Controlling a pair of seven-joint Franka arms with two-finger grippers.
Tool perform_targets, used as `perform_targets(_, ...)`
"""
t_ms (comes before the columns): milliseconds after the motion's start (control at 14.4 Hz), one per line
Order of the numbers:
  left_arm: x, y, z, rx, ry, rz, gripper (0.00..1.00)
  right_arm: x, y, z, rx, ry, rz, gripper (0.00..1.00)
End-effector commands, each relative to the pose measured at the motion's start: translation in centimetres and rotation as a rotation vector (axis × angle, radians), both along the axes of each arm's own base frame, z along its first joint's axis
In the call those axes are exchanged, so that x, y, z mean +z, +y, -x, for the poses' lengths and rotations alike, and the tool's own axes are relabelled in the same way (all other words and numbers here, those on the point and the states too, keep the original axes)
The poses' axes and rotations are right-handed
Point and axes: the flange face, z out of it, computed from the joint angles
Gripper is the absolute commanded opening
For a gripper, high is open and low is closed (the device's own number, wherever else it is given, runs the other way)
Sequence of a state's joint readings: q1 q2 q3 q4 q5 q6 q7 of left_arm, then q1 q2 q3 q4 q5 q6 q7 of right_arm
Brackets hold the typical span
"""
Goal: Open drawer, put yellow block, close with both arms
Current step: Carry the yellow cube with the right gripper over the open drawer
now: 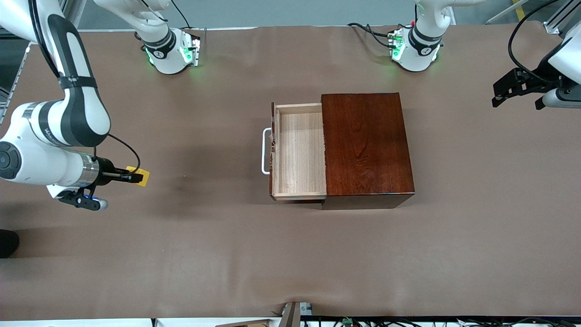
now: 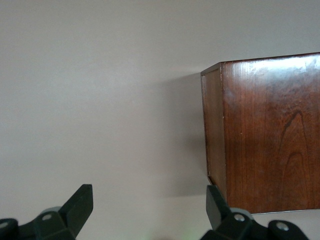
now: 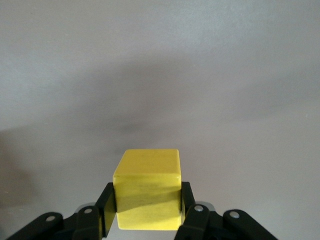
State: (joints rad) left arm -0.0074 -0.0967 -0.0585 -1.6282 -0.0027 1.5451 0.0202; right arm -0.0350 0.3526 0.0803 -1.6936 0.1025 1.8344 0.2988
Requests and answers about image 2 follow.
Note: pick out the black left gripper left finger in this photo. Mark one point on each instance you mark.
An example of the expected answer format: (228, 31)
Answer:
(72, 212)

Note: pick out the dark wooden cabinet box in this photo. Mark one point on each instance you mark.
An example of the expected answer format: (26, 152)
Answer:
(270, 125)

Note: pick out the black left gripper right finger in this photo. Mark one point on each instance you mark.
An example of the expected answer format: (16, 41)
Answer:
(220, 215)

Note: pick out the brown table cover sheet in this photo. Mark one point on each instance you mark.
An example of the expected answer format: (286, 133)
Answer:
(100, 100)

